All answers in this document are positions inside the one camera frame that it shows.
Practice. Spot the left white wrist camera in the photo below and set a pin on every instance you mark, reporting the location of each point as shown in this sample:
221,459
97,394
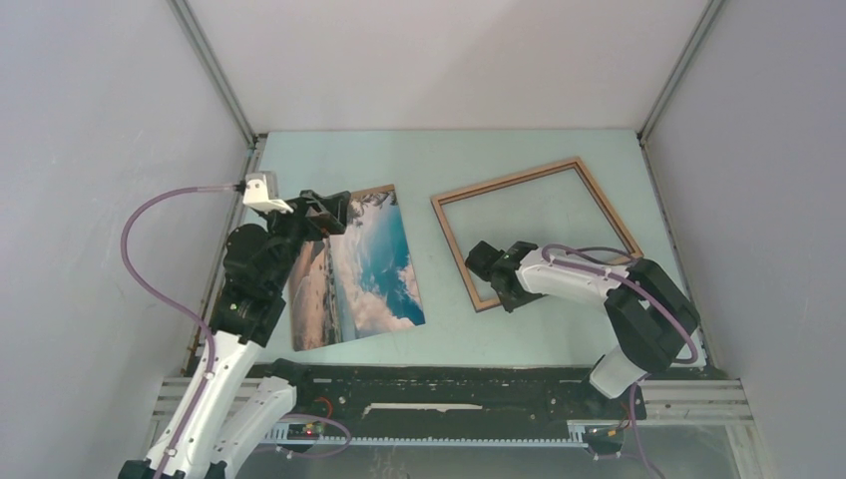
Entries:
260,193

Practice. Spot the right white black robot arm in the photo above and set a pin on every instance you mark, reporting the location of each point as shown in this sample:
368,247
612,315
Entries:
653,320

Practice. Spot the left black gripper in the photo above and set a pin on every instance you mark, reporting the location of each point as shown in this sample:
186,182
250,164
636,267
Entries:
333,211

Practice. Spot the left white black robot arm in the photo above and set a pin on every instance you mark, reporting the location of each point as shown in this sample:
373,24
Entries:
203,439

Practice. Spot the landscape photo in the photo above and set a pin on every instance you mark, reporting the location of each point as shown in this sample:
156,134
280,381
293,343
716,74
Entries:
358,284

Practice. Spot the small green circuit board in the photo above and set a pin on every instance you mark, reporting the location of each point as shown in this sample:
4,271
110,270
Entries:
309,431

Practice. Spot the aluminium rail frame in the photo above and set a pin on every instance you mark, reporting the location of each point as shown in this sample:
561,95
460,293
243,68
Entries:
686,397

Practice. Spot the wooden picture frame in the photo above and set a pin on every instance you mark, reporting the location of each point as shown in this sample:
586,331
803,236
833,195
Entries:
560,202

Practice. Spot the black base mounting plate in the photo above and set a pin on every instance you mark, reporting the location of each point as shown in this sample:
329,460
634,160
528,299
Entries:
451,404

